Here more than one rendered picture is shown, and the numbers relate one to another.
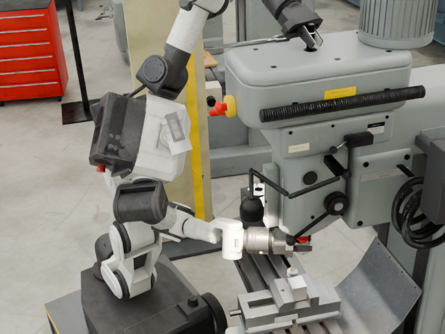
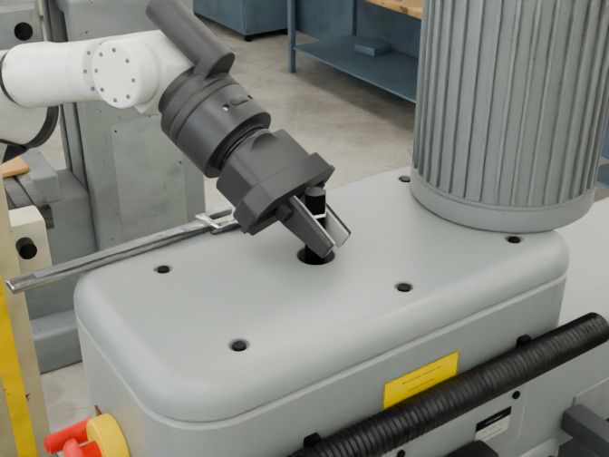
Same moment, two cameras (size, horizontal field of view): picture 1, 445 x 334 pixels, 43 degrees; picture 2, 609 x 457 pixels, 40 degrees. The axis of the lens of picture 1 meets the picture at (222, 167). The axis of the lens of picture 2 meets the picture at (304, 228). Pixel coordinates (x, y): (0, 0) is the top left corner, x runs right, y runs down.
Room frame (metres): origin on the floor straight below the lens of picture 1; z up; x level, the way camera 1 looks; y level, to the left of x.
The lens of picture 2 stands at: (0.82, 0.00, 2.31)
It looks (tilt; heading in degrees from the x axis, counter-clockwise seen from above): 29 degrees down; 340
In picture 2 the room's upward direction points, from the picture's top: straight up
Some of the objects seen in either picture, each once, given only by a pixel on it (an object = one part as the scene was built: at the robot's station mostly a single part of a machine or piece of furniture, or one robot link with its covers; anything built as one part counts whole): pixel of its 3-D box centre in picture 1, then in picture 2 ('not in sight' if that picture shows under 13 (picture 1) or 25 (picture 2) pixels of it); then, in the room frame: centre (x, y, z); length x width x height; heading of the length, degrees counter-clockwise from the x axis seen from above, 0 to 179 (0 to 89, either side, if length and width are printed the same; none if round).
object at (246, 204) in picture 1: (251, 206); not in sight; (1.38, -0.08, 1.46); 0.07 x 0.07 x 0.06
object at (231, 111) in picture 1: (230, 106); (108, 447); (1.42, -0.03, 1.76); 0.06 x 0.02 x 0.06; 14
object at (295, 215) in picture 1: (306, 182); not in sight; (1.48, -0.26, 1.47); 0.21 x 0.19 x 0.32; 14
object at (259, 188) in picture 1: (263, 215); not in sight; (1.97, -0.16, 1.00); 0.22 x 0.12 x 0.20; 19
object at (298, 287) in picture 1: (296, 288); not in sight; (1.51, -0.24, 1.01); 0.06 x 0.05 x 0.06; 11
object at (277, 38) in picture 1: (246, 42); (131, 247); (1.55, -0.08, 1.89); 0.24 x 0.04 x 0.01; 106
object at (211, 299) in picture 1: (211, 314); not in sight; (1.93, 0.08, 0.50); 0.20 x 0.05 x 0.20; 31
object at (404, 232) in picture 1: (418, 206); not in sight; (1.35, -0.56, 1.45); 0.18 x 0.16 x 0.21; 104
